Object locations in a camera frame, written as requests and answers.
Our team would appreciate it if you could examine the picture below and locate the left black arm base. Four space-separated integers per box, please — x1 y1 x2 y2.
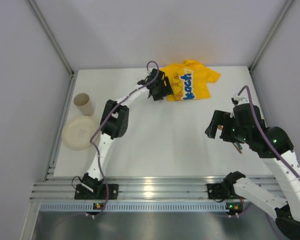
74 175 119 200

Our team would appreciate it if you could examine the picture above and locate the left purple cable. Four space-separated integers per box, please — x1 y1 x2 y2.
89 61 165 221

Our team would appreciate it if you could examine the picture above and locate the perforated cable duct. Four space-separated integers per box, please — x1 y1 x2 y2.
39 202 243 213

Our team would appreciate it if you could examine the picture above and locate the yellow pikachu cloth placemat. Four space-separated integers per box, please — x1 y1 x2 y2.
160 59 221 102

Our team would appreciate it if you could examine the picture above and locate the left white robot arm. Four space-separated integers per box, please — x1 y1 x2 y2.
81 68 173 197

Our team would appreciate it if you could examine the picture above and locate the white paper plate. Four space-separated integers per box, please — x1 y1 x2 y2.
61 115 100 151

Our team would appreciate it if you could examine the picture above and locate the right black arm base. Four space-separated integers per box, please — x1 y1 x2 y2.
206 182 240 203

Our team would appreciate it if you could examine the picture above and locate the beige paper cup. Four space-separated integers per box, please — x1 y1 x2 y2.
73 93 94 116

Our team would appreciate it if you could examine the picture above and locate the wooden fork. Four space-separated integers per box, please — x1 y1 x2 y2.
233 142 243 154

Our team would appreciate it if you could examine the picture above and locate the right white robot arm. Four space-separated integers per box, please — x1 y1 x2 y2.
205 103 300 240

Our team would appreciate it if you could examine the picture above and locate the aluminium rail frame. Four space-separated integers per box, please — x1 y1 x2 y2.
29 176 300 201

